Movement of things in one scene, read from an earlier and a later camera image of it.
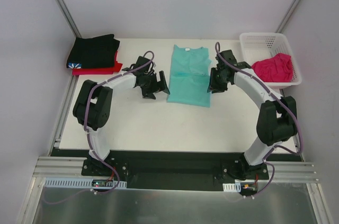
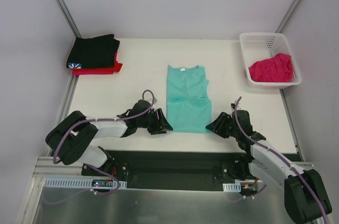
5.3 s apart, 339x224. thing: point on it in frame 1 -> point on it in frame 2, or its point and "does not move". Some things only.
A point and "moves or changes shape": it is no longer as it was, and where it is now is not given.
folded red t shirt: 117,68 does not move
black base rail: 180,169 does not move
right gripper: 215,80 -> 226,124
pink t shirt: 277,69 does not move
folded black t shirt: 93,53 does not move
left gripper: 154,85 -> 152,121
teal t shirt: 189,77 moves or changes shape
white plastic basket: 258,46 does not move
